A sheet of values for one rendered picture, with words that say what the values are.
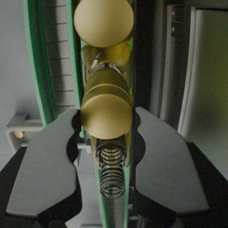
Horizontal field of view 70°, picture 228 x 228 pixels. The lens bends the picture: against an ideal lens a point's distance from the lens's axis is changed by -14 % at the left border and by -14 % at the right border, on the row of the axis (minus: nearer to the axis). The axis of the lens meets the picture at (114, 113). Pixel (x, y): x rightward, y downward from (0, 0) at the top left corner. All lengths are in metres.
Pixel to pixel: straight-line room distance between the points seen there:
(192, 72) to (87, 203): 0.83
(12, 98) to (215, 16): 0.60
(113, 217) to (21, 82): 0.64
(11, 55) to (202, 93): 0.52
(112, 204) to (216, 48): 0.64
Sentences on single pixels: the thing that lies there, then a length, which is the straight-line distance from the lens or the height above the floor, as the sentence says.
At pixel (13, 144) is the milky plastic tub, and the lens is 0.65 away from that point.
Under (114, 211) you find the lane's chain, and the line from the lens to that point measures 0.78.
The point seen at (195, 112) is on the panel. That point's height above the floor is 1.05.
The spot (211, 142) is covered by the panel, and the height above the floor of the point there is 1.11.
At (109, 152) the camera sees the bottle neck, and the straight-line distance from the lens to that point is 0.19.
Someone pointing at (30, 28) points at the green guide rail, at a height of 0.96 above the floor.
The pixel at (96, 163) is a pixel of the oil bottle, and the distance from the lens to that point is 0.26.
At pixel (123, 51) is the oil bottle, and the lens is 0.19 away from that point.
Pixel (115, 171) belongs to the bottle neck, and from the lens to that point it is 0.22.
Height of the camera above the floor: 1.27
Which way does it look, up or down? 60 degrees down
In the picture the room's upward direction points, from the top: 176 degrees clockwise
